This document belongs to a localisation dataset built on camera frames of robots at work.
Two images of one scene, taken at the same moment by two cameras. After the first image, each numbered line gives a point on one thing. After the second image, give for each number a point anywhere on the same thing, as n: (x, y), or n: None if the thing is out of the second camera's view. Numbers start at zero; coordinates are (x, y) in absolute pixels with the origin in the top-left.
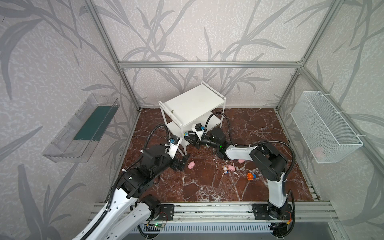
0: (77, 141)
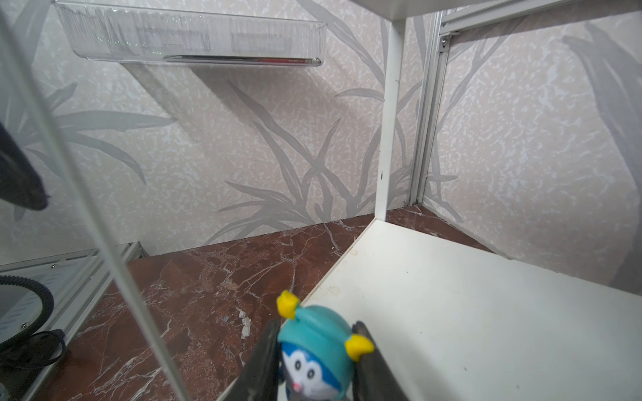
0: (109, 32)
